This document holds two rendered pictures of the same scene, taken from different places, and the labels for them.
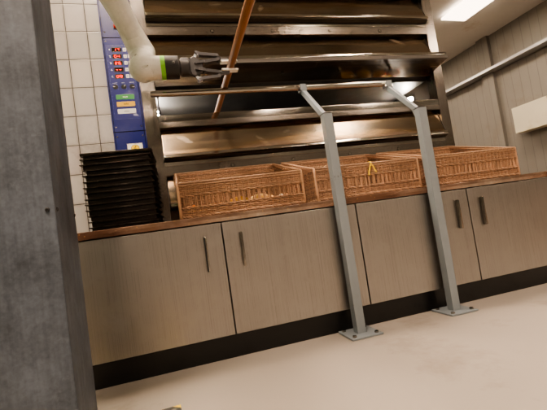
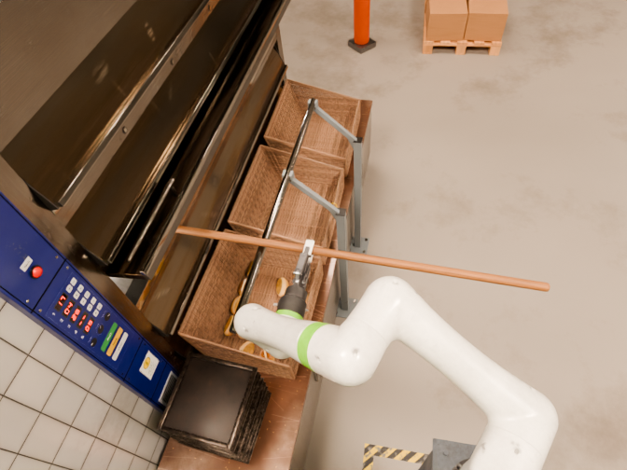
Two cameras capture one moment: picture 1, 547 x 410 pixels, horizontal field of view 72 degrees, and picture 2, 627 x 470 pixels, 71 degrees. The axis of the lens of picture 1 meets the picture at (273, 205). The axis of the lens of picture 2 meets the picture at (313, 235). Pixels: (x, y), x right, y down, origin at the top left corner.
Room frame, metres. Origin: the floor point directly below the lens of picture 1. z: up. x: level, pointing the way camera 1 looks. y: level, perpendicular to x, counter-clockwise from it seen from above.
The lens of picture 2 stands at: (1.02, 0.81, 2.49)
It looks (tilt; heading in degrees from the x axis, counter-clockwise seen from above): 54 degrees down; 304
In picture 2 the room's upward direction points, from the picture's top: 8 degrees counter-clockwise
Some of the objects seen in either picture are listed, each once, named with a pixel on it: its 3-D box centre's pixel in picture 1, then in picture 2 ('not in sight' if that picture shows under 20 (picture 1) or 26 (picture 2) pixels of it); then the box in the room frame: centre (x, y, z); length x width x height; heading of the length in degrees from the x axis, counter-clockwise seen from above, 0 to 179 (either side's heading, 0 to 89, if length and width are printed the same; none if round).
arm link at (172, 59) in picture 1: (172, 67); (290, 308); (1.49, 0.32, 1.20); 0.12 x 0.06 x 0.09; 15
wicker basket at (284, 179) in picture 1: (234, 186); (257, 300); (1.82, 0.17, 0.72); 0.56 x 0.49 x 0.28; 104
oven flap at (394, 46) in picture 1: (304, 49); (199, 61); (2.23, -0.32, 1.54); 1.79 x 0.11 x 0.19; 106
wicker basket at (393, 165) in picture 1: (345, 174); (290, 201); (1.97, -0.40, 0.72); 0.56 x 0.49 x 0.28; 105
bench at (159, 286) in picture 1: (339, 258); (298, 264); (1.92, -0.29, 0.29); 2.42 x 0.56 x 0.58; 106
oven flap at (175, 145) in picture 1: (316, 133); (229, 157); (2.23, -0.32, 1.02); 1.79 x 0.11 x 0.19; 106
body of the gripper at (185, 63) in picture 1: (191, 67); (298, 288); (1.50, 0.25, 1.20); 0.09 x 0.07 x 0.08; 105
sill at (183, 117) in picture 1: (311, 111); (217, 134); (2.25, -0.31, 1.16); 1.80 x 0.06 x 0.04; 106
